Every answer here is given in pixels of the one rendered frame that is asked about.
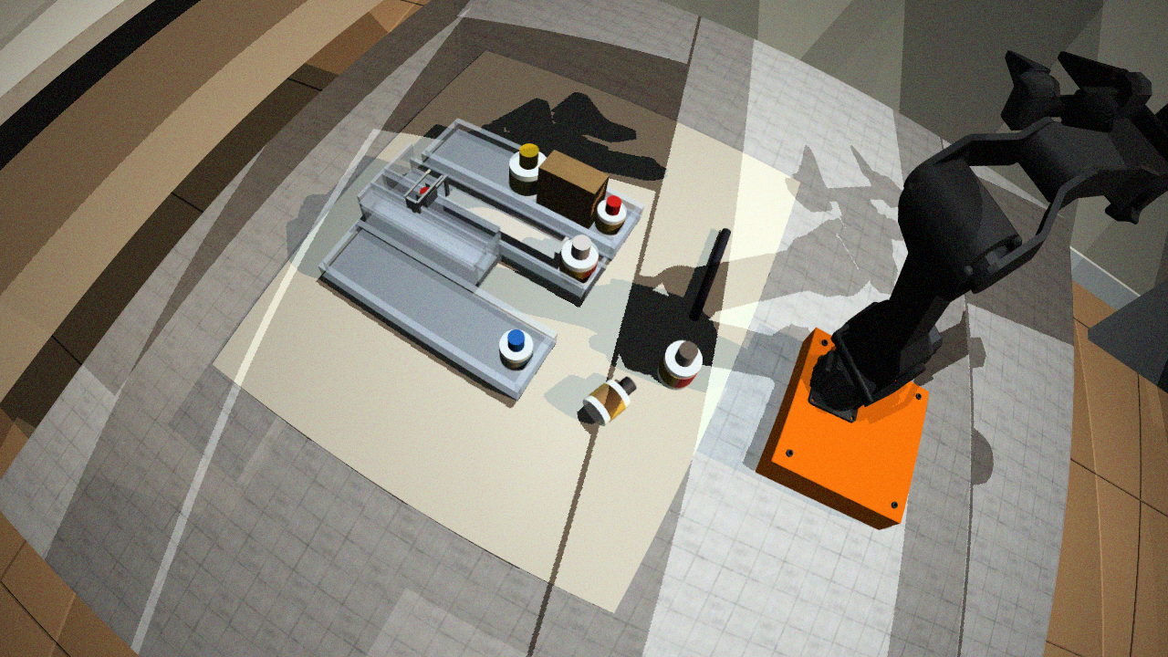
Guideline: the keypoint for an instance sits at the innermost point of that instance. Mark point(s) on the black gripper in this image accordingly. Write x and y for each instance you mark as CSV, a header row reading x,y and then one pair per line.
x,y
1103,89

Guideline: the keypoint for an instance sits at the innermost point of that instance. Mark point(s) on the white jar with blue lid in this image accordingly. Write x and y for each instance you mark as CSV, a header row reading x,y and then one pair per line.
x,y
515,350

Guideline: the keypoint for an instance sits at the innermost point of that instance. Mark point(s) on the white jar with orange label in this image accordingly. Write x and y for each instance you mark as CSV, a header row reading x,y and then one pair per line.
x,y
609,400

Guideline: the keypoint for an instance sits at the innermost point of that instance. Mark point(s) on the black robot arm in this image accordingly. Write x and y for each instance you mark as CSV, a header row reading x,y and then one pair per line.
x,y
958,239

